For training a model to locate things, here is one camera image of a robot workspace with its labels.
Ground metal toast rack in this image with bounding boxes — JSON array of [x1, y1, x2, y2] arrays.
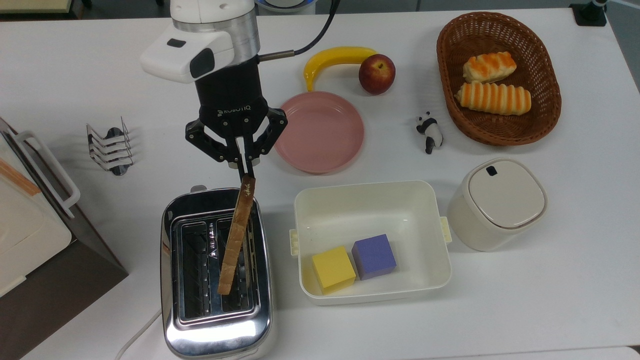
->
[[86, 116, 135, 177]]

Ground yellow banana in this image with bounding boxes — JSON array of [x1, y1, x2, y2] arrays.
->
[[303, 46, 378, 92]]

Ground cream chrome two-slot toaster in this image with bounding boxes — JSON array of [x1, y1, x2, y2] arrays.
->
[[160, 185, 275, 360]]

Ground pink plate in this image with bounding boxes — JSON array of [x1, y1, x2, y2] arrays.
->
[[273, 91, 365, 175]]

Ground white toaster power cord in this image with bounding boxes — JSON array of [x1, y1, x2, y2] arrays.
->
[[114, 307, 164, 360]]

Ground purple foam cube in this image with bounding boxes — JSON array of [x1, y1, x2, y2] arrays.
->
[[351, 233, 398, 281]]

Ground orange glazed bread bun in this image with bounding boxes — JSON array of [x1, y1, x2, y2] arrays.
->
[[462, 51, 518, 84]]

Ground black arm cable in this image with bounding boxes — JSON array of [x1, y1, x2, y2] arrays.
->
[[259, 0, 341, 62]]

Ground small panda figurine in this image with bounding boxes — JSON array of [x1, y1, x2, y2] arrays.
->
[[415, 111, 444, 155]]

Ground cream lidded canister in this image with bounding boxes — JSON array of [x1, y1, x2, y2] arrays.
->
[[446, 158, 549, 252]]

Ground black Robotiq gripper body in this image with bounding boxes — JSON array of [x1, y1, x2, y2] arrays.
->
[[194, 62, 272, 144]]

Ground white oven appliance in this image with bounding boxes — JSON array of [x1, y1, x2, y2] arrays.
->
[[0, 127, 130, 360]]

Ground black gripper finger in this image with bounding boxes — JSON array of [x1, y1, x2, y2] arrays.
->
[[185, 118, 250, 179], [245, 107, 289, 178]]

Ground brown wicker oval basket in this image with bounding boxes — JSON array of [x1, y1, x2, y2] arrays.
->
[[436, 12, 562, 147]]

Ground white blue round base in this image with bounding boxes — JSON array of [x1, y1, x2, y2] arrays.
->
[[255, 0, 317, 14]]

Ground brown bread slice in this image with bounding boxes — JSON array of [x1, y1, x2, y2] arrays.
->
[[217, 175, 257, 296]]

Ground yellow foam cube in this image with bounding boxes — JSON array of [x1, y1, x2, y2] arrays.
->
[[311, 245, 357, 295]]

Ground long striped bread roll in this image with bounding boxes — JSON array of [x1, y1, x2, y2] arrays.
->
[[454, 81, 532, 116]]

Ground red apple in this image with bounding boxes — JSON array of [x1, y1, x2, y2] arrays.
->
[[358, 54, 396, 96]]

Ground cream plastic rectangular bin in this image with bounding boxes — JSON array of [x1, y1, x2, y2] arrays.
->
[[289, 180, 453, 306]]

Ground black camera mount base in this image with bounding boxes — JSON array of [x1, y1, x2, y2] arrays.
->
[[570, 0, 609, 27]]

